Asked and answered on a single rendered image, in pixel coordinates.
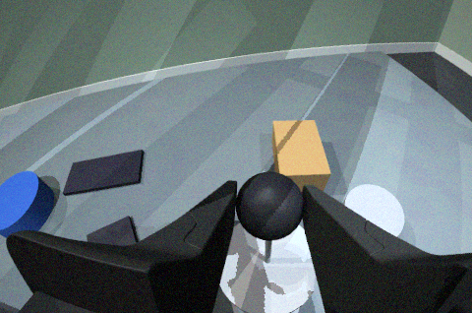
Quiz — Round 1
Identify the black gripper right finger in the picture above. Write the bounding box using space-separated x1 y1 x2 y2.
303 184 472 313

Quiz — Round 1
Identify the tan rectangular block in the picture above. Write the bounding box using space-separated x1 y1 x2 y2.
272 120 330 194

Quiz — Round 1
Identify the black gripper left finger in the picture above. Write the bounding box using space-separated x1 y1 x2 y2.
7 180 237 313

